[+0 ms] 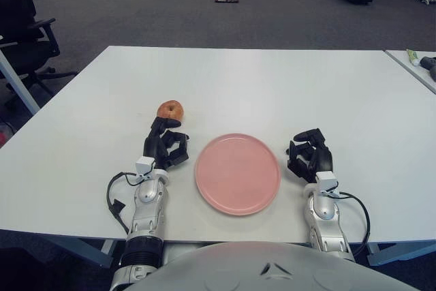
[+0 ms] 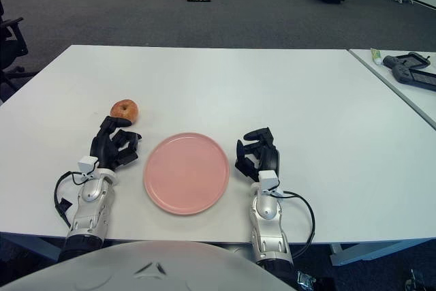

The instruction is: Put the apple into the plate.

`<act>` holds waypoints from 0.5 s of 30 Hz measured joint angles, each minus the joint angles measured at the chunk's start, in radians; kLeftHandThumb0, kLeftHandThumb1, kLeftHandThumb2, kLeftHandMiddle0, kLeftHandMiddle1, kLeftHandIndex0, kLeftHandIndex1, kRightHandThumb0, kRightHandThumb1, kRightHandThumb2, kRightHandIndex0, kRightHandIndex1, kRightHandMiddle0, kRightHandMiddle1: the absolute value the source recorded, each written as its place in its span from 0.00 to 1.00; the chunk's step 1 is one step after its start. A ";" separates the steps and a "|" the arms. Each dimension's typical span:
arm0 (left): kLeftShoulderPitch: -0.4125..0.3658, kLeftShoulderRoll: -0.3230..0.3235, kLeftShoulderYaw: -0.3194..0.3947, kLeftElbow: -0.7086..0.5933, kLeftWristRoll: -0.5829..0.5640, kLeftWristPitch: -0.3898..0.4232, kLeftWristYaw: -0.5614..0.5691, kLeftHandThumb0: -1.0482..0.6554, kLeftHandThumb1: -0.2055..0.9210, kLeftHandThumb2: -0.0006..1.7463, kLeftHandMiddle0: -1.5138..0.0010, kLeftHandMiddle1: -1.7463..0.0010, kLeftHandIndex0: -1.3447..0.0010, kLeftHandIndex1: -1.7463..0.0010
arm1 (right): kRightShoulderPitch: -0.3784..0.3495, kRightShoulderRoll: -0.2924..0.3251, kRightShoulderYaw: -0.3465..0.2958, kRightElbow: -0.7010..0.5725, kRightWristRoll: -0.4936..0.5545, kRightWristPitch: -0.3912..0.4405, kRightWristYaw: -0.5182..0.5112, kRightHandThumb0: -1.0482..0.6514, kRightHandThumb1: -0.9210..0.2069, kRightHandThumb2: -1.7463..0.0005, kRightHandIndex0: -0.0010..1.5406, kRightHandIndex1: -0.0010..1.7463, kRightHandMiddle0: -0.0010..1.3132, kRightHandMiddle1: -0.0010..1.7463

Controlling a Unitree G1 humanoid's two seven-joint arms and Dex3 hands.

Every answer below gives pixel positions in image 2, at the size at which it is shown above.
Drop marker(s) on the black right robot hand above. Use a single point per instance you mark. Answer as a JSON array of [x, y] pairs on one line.
[[270, 158]]

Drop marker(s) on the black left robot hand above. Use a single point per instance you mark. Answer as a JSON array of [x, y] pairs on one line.
[[104, 148]]

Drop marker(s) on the red apple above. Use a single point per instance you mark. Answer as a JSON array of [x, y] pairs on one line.
[[124, 108]]

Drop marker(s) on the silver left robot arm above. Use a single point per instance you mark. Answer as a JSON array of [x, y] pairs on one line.
[[88, 202]]

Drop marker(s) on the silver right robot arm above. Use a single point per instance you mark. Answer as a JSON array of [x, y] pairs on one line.
[[269, 223]]

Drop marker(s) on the pink round plate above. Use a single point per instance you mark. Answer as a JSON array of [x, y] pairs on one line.
[[187, 175]]

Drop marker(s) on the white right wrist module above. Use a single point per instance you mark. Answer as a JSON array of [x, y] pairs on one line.
[[268, 180]]

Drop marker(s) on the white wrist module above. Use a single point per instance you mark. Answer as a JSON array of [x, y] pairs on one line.
[[88, 164], [268, 180]]

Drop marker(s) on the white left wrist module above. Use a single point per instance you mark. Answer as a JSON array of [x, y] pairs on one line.
[[88, 164]]

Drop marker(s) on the crumpled foil wrapper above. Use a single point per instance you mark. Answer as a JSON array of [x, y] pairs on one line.
[[305, 279]]

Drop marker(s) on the grey robot torso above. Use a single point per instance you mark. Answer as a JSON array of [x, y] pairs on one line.
[[153, 270]]

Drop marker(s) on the black office chair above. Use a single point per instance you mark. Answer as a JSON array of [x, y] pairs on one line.
[[10, 49]]

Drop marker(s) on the green white tube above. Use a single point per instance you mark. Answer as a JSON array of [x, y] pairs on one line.
[[376, 56]]

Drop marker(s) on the black handheld controller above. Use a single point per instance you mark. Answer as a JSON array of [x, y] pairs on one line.
[[391, 61], [402, 74]]

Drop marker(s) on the white table leg frame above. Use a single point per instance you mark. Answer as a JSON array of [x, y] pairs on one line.
[[361, 251]]

